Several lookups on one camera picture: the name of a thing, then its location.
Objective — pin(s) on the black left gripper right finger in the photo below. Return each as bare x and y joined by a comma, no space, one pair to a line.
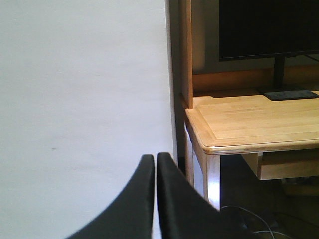
183,213

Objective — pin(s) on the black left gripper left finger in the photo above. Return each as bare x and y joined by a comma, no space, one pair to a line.
130,215

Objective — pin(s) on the wooden computer desk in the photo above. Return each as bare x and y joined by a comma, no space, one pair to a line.
225,115

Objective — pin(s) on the black computer monitor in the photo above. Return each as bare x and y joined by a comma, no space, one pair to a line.
250,29

